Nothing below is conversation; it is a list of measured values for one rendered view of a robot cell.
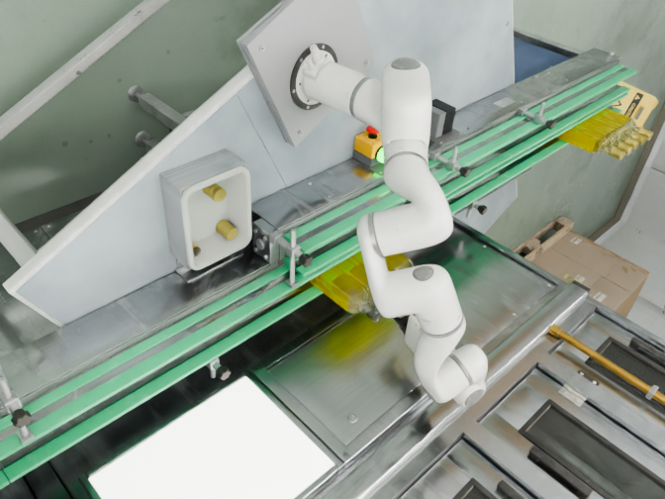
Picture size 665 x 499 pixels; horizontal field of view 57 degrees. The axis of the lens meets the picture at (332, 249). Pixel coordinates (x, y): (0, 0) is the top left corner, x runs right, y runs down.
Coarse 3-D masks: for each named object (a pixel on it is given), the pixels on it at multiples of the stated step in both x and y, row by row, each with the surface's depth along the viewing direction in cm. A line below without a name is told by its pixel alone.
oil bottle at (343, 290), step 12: (324, 276) 153; (336, 276) 153; (348, 276) 153; (324, 288) 154; (336, 288) 150; (348, 288) 150; (360, 288) 150; (336, 300) 152; (348, 300) 148; (360, 300) 148; (348, 312) 151
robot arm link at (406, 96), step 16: (400, 64) 120; (416, 64) 120; (384, 80) 118; (400, 80) 116; (416, 80) 116; (384, 96) 114; (400, 96) 112; (416, 96) 112; (384, 112) 114; (400, 112) 111; (416, 112) 111; (384, 128) 116; (400, 128) 113; (416, 128) 113; (384, 144) 118; (400, 144) 114; (416, 144) 114; (384, 160) 116
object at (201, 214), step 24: (240, 168) 132; (192, 192) 126; (240, 192) 139; (192, 216) 139; (216, 216) 144; (240, 216) 143; (192, 240) 143; (216, 240) 146; (240, 240) 146; (192, 264) 137
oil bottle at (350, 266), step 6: (348, 258) 158; (336, 264) 157; (342, 264) 156; (348, 264) 157; (354, 264) 157; (360, 264) 157; (342, 270) 156; (348, 270) 155; (354, 270) 155; (360, 270) 155; (354, 276) 153; (360, 276) 153; (366, 276) 154; (360, 282) 152; (366, 282) 152; (366, 288) 151; (372, 300) 152
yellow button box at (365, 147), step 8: (360, 136) 169; (368, 136) 168; (376, 136) 168; (360, 144) 168; (368, 144) 166; (376, 144) 166; (360, 152) 171; (368, 152) 168; (360, 160) 171; (368, 160) 169; (376, 160) 170
